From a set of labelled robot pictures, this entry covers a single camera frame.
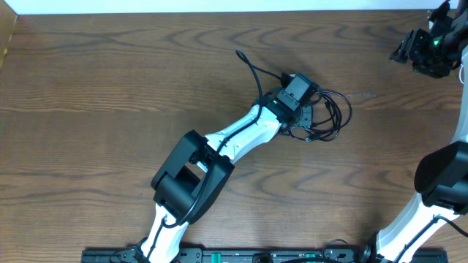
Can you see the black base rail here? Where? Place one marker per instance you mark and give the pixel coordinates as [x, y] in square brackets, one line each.
[263, 255]

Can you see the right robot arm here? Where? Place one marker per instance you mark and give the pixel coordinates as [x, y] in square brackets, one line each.
[441, 177]

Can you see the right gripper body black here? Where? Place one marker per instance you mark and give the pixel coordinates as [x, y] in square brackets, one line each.
[432, 55]

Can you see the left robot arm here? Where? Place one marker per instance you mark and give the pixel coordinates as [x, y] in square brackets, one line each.
[195, 172]

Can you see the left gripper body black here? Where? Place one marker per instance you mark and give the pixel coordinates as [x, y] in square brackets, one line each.
[305, 115]

